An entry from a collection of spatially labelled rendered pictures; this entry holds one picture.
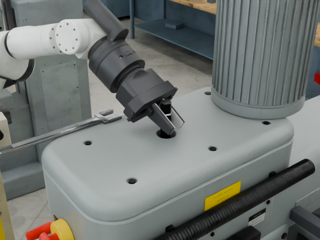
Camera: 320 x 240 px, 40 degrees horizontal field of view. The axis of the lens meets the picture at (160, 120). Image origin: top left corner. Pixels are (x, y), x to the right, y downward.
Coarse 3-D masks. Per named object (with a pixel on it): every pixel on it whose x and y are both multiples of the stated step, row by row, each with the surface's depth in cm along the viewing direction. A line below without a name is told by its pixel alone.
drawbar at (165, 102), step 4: (164, 100) 81; (168, 100) 81; (160, 104) 80; (164, 104) 80; (168, 104) 80; (160, 108) 80; (164, 108) 80; (168, 108) 80; (164, 112) 80; (168, 112) 80; (168, 116) 81; (160, 132) 83; (164, 132) 82; (160, 136) 83; (164, 136) 83; (168, 136) 83
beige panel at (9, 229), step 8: (0, 176) 263; (0, 184) 265; (0, 192) 267; (0, 200) 270; (0, 208) 272; (8, 208) 276; (0, 216) 274; (8, 216) 278; (0, 224) 276; (8, 224) 280; (0, 232) 278; (8, 232) 282
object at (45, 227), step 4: (44, 224) 87; (48, 224) 87; (36, 228) 87; (40, 228) 87; (44, 228) 87; (48, 228) 87; (28, 232) 86; (32, 232) 86; (36, 232) 86; (40, 232) 86; (48, 232) 87; (28, 236) 85; (32, 236) 85; (36, 236) 86
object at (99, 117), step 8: (104, 112) 89; (112, 112) 90; (88, 120) 86; (96, 120) 86; (104, 120) 86; (112, 120) 87; (64, 128) 84; (72, 128) 84; (80, 128) 84; (40, 136) 81; (48, 136) 81; (56, 136) 82; (16, 144) 79; (24, 144) 79; (32, 144) 79; (0, 152) 76; (8, 152) 77
